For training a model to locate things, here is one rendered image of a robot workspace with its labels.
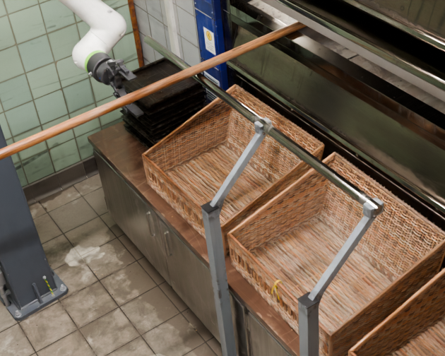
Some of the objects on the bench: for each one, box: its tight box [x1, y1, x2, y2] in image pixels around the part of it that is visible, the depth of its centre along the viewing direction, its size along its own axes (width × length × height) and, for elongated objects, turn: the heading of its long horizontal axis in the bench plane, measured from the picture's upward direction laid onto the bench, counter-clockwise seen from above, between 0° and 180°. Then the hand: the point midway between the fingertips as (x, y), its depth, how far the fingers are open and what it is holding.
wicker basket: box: [227, 152, 445, 356], centre depth 239 cm, size 49×56×28 cm
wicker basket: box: [142, 84, 325, 257], centre depth 279 cm, size 49×56×28 cm
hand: (135, 95), depth 235 cm, fingers open, 13 cm apart
